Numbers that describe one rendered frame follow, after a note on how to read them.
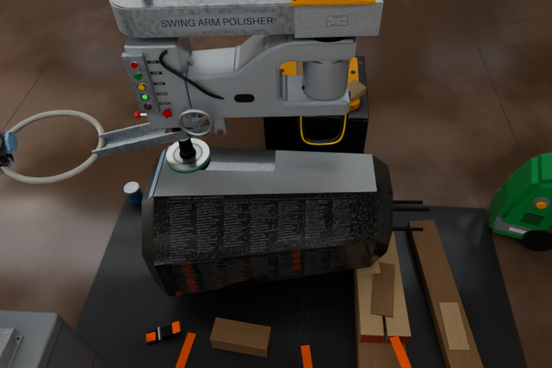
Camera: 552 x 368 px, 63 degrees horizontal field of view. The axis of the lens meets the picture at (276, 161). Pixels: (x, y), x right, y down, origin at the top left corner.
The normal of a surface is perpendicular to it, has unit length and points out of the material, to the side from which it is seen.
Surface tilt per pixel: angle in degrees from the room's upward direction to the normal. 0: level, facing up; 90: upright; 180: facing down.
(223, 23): 90
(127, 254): 0
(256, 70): 90
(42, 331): 0
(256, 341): 0
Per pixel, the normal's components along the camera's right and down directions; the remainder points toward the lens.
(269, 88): -0.01, 0.74
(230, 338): -0.04, -0.67
